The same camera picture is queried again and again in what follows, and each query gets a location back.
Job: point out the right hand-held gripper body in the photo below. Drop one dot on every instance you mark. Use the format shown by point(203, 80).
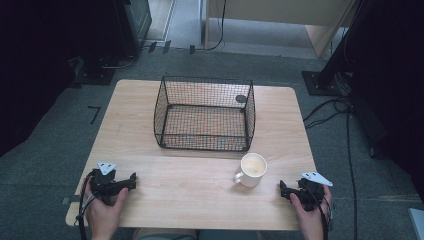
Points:
point(310, 195)

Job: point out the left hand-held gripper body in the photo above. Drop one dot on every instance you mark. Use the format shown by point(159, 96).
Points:
point(104, 184)

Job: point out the white cup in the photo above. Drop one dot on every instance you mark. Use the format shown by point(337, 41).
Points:
point(252, 170)

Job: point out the person's right hand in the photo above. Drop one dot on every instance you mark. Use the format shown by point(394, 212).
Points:
point(310, 221)

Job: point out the person's left hand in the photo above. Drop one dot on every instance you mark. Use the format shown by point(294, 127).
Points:
point(104, 216)

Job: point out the grey tape strip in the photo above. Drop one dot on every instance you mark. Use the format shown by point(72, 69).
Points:
point(70, 200)

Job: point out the round black sticker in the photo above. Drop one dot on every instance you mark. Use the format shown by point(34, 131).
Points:
point(240, 98)

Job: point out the light grey box corner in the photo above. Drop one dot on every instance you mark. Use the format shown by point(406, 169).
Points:
point(417, 225)

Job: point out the dark curtain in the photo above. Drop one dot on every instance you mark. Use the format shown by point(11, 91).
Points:
point(33, 66)
point(390, 83)

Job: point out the dark cabinet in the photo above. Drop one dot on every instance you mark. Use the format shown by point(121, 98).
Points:
point(133, 26)

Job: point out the beige wooden desk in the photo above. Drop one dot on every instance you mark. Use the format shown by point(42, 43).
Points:
point(276, 13)

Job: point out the black stand base plate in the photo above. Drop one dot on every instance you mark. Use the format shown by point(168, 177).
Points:
point(316, 85)
point(95, 75)

